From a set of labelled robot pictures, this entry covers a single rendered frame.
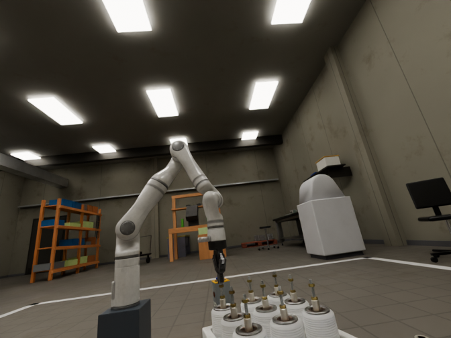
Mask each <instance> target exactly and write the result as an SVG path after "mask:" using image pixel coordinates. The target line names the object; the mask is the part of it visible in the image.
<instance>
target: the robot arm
mask: <svg viewBox="0 0 451 338"><path fill-rule="evenodd" d="M170 154H171V156H172V158H171V160H170V162H169V163H168V165H167V166H166V167H165V168H164V169H163V170H161V171H160V172H157V173H156V174H155V175H153V176H152V177H151V179H150V180H149V181H148V183H147V184H146V185H145V187H144V188H143V190H142V191H141V193H140V195H139V197H138V198H137V200H136V202H135V203H134V205H133V206H132V207H131V209H130V210H129V211H128V212H127V213H126V214H125V215H124V216H123V217H122V218H121V219H120V220H119V222H118V223H117V225H116V227H115V233H116V248H115V272H114V281H113V282H112V283H111V311H113V310H115V311H120V310H124V309H128V308H132V307H135V306H137V305H139V303H140V228H141V226H142V224H143V222H144V220H145V218H146V217H147V215H148V213H149V212H150V211H151V210H152V209H153V208H154V207H155V205H156V204H157V203H158V202H159V201H160V199H161V198H162V197H163V196H164V194H165V192H166V191H167V190H168V188H169V186H170V184H171V183H172V181H173V180H174V178H175V177H176V175H177V174H178V173H179V171H180V170H181V169H182V168H183V167H184V169H185V171H186V173H187V175H188V177H189V178H190V180H191V182H192V183H193V185H194V187H195V188H196V189H197V191H198V192H199V193H201V194H202V195H203V208H204V211H205V215H206V217H207V228H208V230H207V237H199V238H198V243H201V242H207V241H208V246H209V250H213V257H212V260H213V265H214V268H215V271H216V273H217V283H218V284H224V283H225V282H224V275H223V273H224V272H225V271H226V258H225V256H224V253H223V249H225V248H227V243H226V233H225V229H224V224H223V216H222V214H221V213H220V212H219V208H220V207H221V206H222V205H223V197H222V195H221V194H220V193H219V191H218V190H217V189H216V188H215V187H214V186H213V185H212V184H211V183H210V181H209V180H208V178H207V177H206V175H205V174H204V173H203V171H202V170H201V169H200V167H199V166H198V165H197V163H196V161H195V160H194V158H193V157H192V155H191V153H190V151H189V148H188V145H187V144H186V143H185V142H184V141H181V140H177V141H174V142H172V143H171V145H170Z"/></svg>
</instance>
